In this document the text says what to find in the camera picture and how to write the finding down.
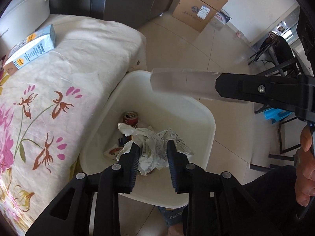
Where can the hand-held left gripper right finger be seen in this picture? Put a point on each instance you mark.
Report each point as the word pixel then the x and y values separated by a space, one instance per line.
pixel 172 167

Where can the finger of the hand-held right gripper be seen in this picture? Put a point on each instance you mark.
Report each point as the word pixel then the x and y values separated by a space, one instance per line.
pixel 246 87

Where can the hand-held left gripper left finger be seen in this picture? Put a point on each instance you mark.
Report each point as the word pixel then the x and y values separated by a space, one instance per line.
pixel 134 167

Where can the white almond packet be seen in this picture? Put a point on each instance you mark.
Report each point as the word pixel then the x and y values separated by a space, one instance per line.
pixel 113 151

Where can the white paper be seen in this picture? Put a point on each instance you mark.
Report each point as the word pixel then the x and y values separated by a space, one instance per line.
pixel 155 140

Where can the red drink can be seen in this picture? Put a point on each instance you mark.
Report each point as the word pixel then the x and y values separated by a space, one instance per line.
pixel 130 120

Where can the white plastic bin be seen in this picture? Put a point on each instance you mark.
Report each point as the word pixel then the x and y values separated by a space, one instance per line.
pixel 172 113

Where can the person's right hand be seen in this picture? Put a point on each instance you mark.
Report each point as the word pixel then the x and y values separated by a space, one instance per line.
pixel 305 177

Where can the blue plastic stool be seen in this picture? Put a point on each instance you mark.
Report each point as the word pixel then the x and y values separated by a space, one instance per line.
pixel 275 115

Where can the blue slipper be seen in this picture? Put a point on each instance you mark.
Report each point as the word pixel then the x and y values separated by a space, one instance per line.
pixel 172 216

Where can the person's foot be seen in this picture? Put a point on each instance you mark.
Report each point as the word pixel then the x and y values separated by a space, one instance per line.
pixel 176 232

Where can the printed plastic bag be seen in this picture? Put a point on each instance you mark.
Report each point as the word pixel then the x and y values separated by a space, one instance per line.
pixel 222 17

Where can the person's dark trouser leg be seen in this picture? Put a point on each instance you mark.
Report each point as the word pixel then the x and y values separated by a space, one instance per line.
pixel 270 201

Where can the floral tablecloth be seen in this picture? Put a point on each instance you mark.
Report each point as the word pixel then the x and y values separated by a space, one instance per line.
pixel 61 78

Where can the grey refrigerator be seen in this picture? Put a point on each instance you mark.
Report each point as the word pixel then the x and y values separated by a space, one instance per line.
pixel 123 7

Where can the light blue milk carton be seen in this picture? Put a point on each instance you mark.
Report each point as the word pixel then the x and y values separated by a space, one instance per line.
pixel 29 49

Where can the black metal frame chair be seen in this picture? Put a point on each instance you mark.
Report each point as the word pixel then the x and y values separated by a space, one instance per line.
pixel 281 140

